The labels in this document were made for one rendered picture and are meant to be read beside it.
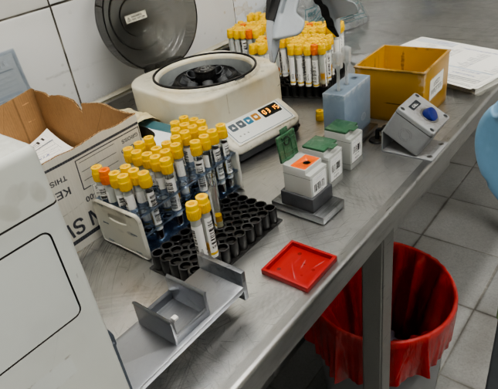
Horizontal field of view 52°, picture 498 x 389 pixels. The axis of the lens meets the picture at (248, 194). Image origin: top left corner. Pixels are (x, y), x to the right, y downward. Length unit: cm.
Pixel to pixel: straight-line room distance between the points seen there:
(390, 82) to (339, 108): 14
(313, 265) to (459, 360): 112
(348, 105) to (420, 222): 140
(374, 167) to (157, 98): 39
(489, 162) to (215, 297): 30
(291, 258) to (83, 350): 32
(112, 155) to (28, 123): 28
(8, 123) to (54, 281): 63
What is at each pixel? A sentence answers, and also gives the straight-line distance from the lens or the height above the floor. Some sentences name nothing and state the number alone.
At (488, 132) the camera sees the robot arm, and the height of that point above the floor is 109.
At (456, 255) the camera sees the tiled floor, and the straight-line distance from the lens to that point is 207.
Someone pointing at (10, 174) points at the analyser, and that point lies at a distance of 34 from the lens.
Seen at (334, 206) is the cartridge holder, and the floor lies 89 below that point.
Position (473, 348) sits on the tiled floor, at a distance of 176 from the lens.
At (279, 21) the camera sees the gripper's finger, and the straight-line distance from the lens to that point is 73.
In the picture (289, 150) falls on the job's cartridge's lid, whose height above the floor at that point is 96.
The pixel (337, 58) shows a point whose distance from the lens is 85.
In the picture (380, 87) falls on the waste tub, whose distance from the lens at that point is 98.
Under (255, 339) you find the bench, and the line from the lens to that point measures 57.
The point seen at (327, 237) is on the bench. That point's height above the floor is 87.
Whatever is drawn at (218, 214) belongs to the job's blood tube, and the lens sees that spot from 68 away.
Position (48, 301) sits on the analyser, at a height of 107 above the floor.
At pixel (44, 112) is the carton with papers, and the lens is 100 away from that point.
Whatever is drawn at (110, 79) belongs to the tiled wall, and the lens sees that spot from 117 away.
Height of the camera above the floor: 129
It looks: 32 degrees down
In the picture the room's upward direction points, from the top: 9 degrees counter-clockwise
